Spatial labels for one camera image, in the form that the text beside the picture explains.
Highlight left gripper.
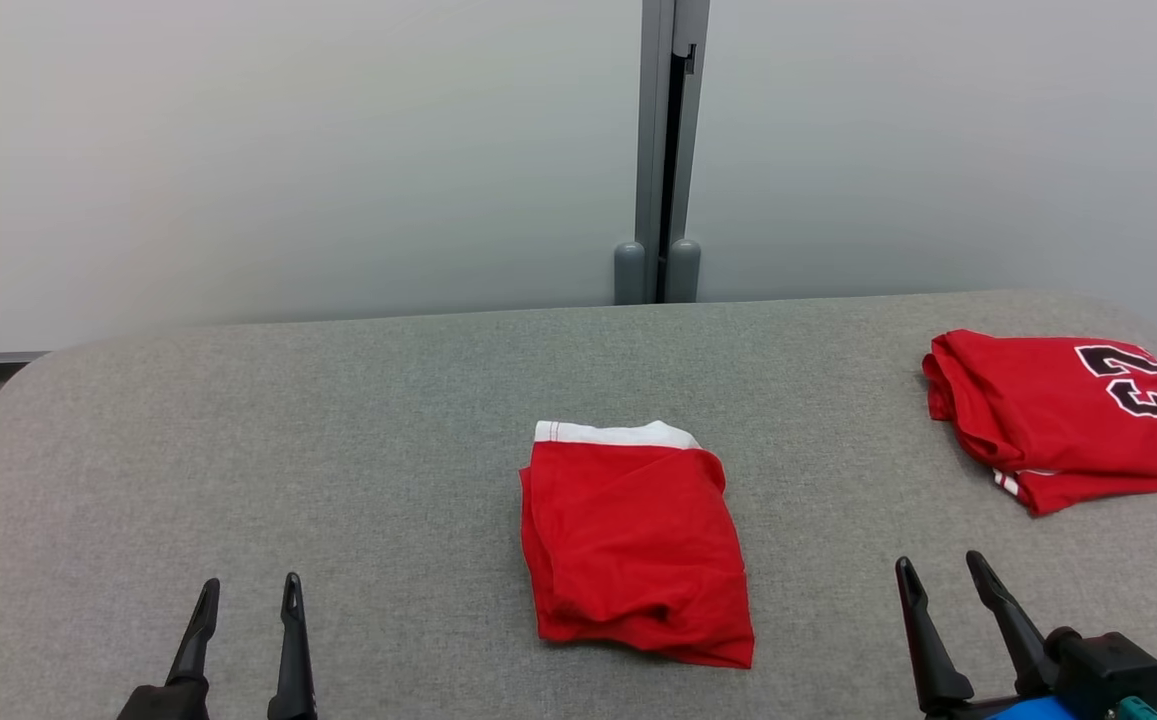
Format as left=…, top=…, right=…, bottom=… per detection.
left=115, top=571, right=320, bottom=720

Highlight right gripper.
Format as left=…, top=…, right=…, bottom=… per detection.
left=894, top=550, right=1060, bottom=720

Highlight red white jersey shirt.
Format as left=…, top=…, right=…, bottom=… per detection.
left=920, top=328, right=1157, bottom=518

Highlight red shorts with white stripe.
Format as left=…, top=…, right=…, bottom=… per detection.
left=517, top=419, right=757, bottom=670

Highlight grey double partition post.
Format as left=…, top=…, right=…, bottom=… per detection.
left=612, top=0, right=712, bottom=306

